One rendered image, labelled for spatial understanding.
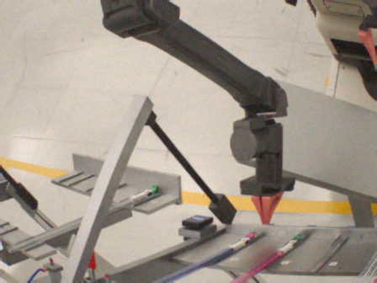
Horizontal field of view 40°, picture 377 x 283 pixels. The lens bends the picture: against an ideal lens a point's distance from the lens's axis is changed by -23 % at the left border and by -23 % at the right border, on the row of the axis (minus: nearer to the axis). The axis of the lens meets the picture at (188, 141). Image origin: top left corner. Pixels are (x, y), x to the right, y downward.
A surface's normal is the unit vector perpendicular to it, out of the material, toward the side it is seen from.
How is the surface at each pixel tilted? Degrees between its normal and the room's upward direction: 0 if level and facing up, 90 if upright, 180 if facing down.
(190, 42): 84
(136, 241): 0
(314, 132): 0
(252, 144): 42
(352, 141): 0
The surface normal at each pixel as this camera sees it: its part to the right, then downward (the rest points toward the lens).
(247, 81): 0.73, -0.05
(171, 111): -0.43, -0.56
